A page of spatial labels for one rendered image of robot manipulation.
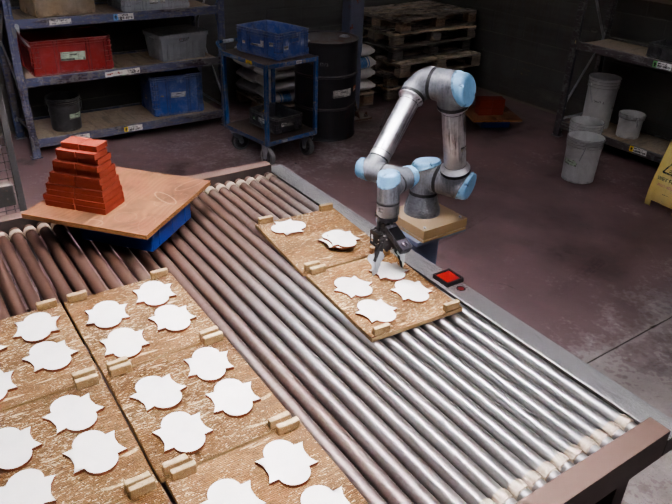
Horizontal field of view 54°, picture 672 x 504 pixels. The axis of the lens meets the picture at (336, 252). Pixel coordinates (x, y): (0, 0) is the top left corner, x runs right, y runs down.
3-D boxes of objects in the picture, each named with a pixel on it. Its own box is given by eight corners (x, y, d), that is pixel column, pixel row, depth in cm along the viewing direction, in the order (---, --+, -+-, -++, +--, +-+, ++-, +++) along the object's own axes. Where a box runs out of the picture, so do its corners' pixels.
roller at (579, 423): (253, 183, 306) (251, 173, 303) (617, 450, 167) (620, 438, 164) (244, 187, 304) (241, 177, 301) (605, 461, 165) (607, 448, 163)
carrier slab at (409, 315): (389, 255, 243) (390, 251, 242) (462, 311, 212) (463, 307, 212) (305, 278, 227) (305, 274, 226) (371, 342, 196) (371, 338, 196)
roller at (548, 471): (213, 192, 296) (211, 182, 293) (566, 484, 157) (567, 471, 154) (203, 196, 294) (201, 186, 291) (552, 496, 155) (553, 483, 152)
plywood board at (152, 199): (101, 168, 279) (101, 164, 278) (210, 184, 268) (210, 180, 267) (22, 218, 237) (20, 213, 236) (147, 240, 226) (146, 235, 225)
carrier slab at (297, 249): (333, 210, 274) (333, 207, 273) (387, 254, 243) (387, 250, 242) (255, 227, 258) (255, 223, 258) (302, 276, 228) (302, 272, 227)
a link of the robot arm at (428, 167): (417, 181, 279) (420, 151, 272) (446, 189, 272) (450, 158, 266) (403, 190, 270) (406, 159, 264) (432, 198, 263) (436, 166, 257)
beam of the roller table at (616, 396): (281, 175, 321) (281, 163, 318) (680, 444, 173) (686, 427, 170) (265, 178, 317) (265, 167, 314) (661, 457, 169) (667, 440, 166)
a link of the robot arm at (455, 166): (445, 182, 273) (440, 60, 236) (479, 191, 265) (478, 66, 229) (431, 199, 266) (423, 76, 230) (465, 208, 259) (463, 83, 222)
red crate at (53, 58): (98, 57, 599) (94, 25, 585) (115, 69, 567) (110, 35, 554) (21, 66, 565) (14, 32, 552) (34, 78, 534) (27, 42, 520)
